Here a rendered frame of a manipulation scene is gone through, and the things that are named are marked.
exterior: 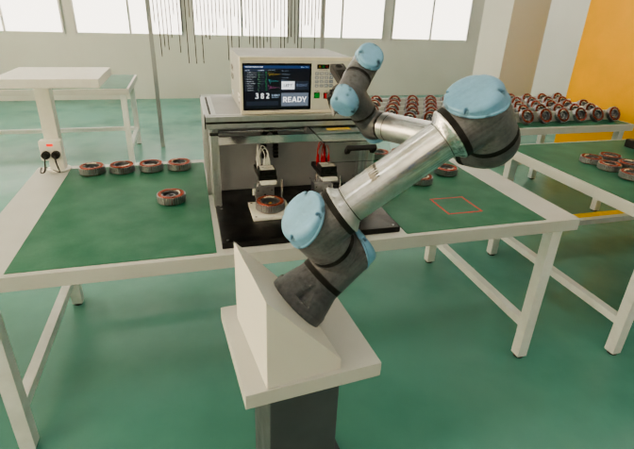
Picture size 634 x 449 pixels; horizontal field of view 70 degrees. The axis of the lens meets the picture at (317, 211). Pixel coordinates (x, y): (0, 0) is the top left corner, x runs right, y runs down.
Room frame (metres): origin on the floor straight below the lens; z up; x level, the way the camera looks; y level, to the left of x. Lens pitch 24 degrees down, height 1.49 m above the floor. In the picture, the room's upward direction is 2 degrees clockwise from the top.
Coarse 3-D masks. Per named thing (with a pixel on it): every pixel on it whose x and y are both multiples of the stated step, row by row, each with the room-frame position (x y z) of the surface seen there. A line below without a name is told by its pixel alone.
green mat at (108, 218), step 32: (64, 192) 1.72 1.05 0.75; (96, 192) 1.73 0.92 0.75; (128, 192) 1.75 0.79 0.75; (192, 192) 1.77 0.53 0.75; (64, 224) 1.43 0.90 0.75; (96, 224) 1.44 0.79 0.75; (128, 224) 1.45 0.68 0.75; (160, 224) 1.46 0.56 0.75; (192, 224) 1.47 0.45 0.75; (32, 256) 1.21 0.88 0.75; (64, 256) 1.22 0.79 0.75; (96, 256) 1.23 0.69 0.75; (128, 256) 1.24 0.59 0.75; (160, 256) 1.24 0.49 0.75
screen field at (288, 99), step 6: (282, 96) 1.72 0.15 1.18; (288, 96) 1.72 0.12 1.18; (294, 96) 1.73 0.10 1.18; (300, 96) 1.73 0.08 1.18; (306, 96) 1.74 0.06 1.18; (282, 102) 1.72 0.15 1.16; (288, 102) 1.72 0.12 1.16; (294, 102) 1.73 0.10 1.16; (300, 102) 1.73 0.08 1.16; (306, 102) 1.74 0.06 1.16
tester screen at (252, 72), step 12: (252, 72) 1.68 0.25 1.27; (264, 72) 1.70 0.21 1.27; (276, 72) 1.71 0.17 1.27; (288, 72) 1.72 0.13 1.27; (300, 72) 1.73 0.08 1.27; (252, 84) 1.68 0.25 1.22; (264, 84) 1.70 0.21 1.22; (276, 84) 1.71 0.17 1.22; (252, 96) 1.68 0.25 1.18; (276, 96) 1.71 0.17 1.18
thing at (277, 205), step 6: (258, 198) 1.58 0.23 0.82; (264, 198) 1.59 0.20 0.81; (270, 198) 1.60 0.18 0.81; (276, 198) 1.60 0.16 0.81; (282, 198) 1.59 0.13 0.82; (258, 204) 1.54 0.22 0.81; (264, 204) 1.53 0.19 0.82; (270, 204) 1.53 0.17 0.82; (276, 204) 1.53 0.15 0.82; (282, 204) 1.55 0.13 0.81; (258, 210) 1.54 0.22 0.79; (264, 210) 1.52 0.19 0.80; (270, 210) 1.52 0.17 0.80; (276, 210) 1.52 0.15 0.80
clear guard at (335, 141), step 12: (324, 132) 1.65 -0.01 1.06; (336, 132) 1.66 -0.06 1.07; (348, 132) 1.67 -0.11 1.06; (336, 144) 1.53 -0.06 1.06; (348, 144) 1.54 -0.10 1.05; (360, 144) 1.55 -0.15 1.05; (384, 144) 1.57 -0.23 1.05; (336, 156) 1.50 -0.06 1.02; (348, 156) 1.51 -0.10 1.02; (360, 156) 1.52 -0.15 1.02; (372, 156) 1.53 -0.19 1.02
